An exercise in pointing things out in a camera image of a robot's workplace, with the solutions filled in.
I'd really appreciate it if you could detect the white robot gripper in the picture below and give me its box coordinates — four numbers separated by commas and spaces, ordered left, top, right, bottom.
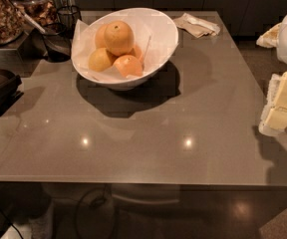
256, 15, 287, 136

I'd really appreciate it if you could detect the right hidden orange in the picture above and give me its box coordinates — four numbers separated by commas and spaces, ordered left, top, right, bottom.
131, 45, 144, 63

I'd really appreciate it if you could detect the white ceramic bowl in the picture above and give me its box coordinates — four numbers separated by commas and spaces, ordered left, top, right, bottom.
71, 7, 179, 92

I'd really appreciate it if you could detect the front left yellow orange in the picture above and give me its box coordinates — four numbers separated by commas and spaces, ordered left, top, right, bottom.
88, 48, 117, 72

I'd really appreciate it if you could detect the crumpled beige napkin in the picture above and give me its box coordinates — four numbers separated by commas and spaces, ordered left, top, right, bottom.
173, 13, 220, 38

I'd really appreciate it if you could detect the metal tray stand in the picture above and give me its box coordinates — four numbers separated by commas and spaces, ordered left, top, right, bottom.
0, 32, 32, 70

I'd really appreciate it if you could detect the black wire cup holder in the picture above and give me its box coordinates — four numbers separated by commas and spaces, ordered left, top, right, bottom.
57, 5, 81, 36

